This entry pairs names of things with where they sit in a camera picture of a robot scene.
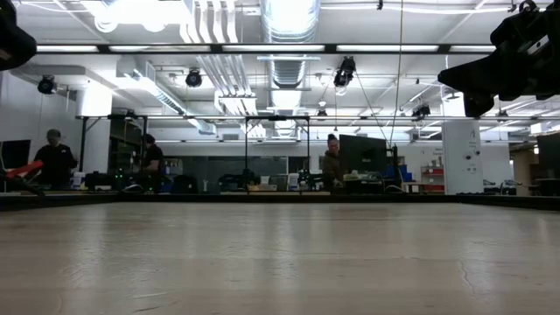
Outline black aluminium rig frame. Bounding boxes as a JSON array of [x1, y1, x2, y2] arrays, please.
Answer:
[[0, 42, 560, 212]]

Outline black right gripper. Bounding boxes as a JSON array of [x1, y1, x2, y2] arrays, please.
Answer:
[[437, 0, 560, 118]]

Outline black background rig frame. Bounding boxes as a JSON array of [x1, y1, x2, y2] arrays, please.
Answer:
[[76, 114, 312, 193]]

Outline black computer monitor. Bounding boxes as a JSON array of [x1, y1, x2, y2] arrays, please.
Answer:
[[339, 134, 389, 174], [536, 132, 560, 176], [0, 139, 32, 170]]

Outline blue storage bins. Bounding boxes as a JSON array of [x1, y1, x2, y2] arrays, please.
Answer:
[[387, 164, 413, 183]]

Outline person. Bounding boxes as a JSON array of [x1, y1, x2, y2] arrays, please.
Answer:
[[322, 133, 347, 190], [33, 129, 79, 190], [138, 133, 165, 193]]

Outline red shelf rack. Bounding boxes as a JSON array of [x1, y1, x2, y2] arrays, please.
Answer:
[[421, 164, 445, 193]]

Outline thin hanging cable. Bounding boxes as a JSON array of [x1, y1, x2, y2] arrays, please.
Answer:
[[388, 0, 404, 145]]

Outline silver ventilation duct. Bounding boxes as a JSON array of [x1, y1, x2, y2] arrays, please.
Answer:
[[261, 0, 321, 88]]

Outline white pillar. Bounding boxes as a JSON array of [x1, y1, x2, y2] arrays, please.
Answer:
[[441, 120, 485, 196]]

